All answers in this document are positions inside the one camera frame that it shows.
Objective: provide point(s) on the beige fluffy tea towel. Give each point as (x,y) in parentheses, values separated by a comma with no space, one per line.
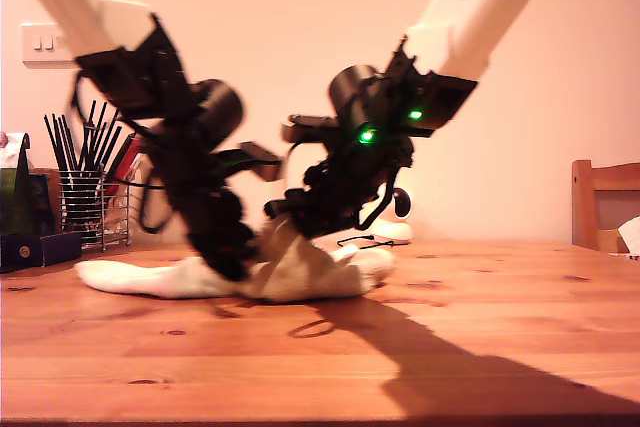
(310,277)

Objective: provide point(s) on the white tissue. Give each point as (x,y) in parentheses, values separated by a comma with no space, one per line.
(12,152)

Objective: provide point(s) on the white light switch plate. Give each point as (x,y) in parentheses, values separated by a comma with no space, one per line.
(35,59)

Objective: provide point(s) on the dark green paper bag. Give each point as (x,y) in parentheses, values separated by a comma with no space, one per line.
(15,207)

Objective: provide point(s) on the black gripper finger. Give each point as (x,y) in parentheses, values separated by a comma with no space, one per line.
(330,219)
(225,252)

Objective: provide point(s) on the dark blue box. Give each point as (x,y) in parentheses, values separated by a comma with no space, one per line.
(30,249)

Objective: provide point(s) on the white towel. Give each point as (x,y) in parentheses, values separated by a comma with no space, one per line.
(150,282)

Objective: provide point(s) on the white round security camera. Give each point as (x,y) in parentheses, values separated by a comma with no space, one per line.
(395,232)

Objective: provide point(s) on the wooden chair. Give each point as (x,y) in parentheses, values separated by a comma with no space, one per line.
(582,207)

